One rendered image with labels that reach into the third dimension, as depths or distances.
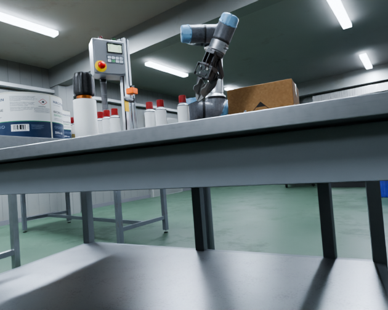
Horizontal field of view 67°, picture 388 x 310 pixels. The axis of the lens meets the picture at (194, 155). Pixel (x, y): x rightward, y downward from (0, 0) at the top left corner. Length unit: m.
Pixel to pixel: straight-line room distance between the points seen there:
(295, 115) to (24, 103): 0.82
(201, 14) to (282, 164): 3.69
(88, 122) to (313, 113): 1.01
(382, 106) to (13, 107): 0.90
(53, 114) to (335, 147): 0.84
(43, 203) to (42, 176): 5.64
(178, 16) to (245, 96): 2.91
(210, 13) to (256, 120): 3.61
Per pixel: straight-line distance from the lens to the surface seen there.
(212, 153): 0.37
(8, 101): 1.01
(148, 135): 0.37
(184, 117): 1.29
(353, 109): 0.31
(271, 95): 1.39
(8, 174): 0.66
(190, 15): 4.09
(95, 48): 1.70
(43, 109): 1.00
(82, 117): 1.23
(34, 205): 6.15
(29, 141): 0.86
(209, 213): 2.11
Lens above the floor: 0.78
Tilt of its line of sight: 2 degrees up
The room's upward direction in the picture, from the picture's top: 4 degrees counter-clockwise
